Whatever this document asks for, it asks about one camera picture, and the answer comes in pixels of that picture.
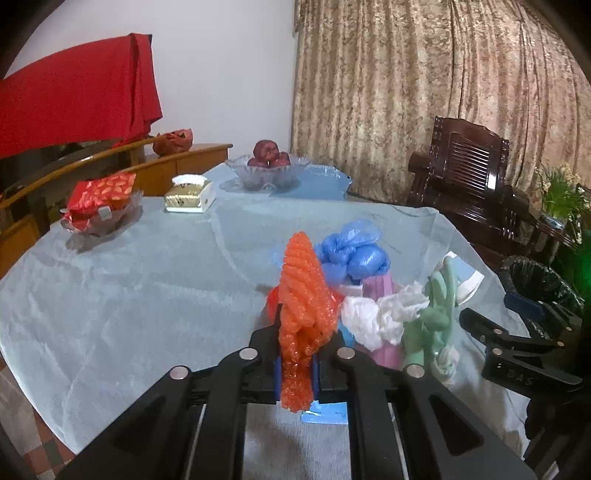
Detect blue paper leaflet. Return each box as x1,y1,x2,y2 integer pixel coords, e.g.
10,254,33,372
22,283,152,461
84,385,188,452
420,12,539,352
301,321,356,425

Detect pink face mask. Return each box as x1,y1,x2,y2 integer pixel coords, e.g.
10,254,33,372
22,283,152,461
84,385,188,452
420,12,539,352
370,342,405,370

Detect green foam net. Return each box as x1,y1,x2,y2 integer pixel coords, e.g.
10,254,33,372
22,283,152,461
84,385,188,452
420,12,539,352
403,256,460,380

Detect white tissue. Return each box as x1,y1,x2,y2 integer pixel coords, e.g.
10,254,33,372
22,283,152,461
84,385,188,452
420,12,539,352
339,281,430,351

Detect orange foam fruit net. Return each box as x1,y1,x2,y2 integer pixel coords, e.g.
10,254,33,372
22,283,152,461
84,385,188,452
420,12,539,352
279,232,338,413

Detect pink box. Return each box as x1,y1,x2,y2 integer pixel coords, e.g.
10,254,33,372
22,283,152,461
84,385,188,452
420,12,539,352
335,274,400,300

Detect red plastic bag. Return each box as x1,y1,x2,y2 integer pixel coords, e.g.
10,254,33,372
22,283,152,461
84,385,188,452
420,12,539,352
266,286,345,322

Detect blue plastic bag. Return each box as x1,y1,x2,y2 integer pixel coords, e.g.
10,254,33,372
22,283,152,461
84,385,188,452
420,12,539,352
314,219,391,286

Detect black lined trash bin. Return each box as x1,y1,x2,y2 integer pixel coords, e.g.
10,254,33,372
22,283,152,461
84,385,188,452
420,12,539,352
498,256,584,340

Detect dark wooden side table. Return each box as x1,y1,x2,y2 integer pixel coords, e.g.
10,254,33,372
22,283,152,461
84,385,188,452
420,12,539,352
526,215,590,279

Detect potted green flowering plant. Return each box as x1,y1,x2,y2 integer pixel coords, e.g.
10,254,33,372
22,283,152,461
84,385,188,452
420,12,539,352
536,164,590,245

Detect dark wooden armchair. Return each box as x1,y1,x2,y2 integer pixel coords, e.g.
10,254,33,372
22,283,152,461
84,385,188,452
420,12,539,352
406,115,546,269

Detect blue plastic table cover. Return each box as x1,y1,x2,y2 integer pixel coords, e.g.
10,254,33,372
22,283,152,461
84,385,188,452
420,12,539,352
202,161,353,202

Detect glass fruit bowl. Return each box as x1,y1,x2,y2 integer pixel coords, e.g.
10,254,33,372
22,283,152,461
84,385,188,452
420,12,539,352
225,154,311,191

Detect gold tissue box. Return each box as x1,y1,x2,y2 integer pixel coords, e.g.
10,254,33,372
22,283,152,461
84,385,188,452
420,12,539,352
164,174,215,214

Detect red apples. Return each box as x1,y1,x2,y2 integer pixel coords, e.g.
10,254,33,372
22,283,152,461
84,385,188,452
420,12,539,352
247,140,290,168

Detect red gold candy packet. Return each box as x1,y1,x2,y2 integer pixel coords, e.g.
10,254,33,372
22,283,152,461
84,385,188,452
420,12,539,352
62,172,136,220

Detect beige patterned curtain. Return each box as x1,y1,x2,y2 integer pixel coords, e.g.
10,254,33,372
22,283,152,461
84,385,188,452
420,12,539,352
290,1,590,202

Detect wooden sideboard cabinet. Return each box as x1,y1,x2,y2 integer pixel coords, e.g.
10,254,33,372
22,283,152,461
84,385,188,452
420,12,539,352
0,135,235,278

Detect red cloth drape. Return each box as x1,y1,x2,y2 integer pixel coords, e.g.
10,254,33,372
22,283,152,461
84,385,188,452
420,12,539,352
1,33,162,158

